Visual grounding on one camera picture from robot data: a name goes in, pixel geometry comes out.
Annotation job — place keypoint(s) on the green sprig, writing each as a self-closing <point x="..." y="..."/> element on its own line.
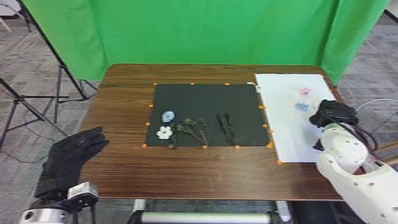
<point x="193" y="129"/>
<point x="227" y="128"/>

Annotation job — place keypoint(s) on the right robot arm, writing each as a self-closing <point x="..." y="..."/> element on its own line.
<point x="362" y="180"/>

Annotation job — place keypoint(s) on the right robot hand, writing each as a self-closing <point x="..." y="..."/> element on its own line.
<point x="335" y="113"/>

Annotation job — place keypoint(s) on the white sheet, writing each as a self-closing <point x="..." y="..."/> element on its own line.
<point x="287" y="100"/>

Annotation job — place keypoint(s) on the blue flower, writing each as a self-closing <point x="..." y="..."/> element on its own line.
<point x="168" y="115"/>
<point x="303" y="106"/>

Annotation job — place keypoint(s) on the pink flower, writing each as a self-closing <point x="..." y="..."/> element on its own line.
<point x="307" y="91"/>

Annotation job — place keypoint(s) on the black light stand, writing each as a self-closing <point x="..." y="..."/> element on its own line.
<point x="65" y="71"/>

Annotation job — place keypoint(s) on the pale grey bar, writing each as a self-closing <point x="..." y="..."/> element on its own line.
<point x="207" y="218"/>

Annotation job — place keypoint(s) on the white flower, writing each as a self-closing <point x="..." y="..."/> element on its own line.
<point x="165" y="132"/>

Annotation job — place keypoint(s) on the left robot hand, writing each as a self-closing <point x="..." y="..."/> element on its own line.
<point x="69" y="160"/>

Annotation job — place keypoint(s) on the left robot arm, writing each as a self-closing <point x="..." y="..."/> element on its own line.
<point x="44" y="216"/>

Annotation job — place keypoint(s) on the dark mat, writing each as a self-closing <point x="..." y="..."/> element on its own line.
<point x="207" y="110"/>

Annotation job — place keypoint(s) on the black tripod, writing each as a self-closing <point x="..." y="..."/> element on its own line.
<point x="21" y="100"/>

